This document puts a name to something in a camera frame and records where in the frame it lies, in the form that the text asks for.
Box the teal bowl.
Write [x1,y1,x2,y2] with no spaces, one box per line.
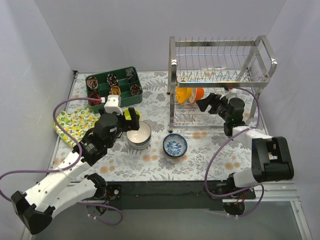
[126,121,152,150]

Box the yellow orange bowl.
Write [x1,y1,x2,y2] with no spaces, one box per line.
[175,87,193,104]

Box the blue floral white bowl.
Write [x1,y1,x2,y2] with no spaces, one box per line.
[162,133,188,155]

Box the dark floral pink bowl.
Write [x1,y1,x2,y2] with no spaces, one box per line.
[164,151,186,159]

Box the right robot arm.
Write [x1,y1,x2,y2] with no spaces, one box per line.
[196,93,294,199]

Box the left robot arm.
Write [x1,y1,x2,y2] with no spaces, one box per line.
[10,107,140,235]

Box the steel two-tier dish rack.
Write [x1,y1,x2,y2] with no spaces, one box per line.
[167,35,278,133]

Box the red black rolled tie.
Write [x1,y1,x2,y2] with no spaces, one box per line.
[89,93,102,106]

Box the lemon print cloth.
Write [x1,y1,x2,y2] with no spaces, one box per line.
[56,106,100,142]

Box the yellow black rolled tie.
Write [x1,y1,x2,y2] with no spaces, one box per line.
[109,85,122,96]

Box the green compartment tray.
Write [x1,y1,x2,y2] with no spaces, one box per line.
[85,66,143,113]

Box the floral table mat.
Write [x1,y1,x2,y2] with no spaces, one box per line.
[49,70,281,183]

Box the dark floral rolled tie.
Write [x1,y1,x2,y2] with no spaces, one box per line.
[106,73,119,88]

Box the pink brown rolled tie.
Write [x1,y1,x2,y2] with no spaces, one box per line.
[86,76,99,91]

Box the dark grey rolled tie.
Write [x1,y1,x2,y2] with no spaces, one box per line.
[125,67,137,83]

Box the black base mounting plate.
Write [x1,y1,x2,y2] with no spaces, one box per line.
[99,179,257,211]

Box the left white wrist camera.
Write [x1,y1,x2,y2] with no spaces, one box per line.
[101,94,123,115]

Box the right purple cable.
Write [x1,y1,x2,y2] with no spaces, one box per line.
[204,87,265,218]

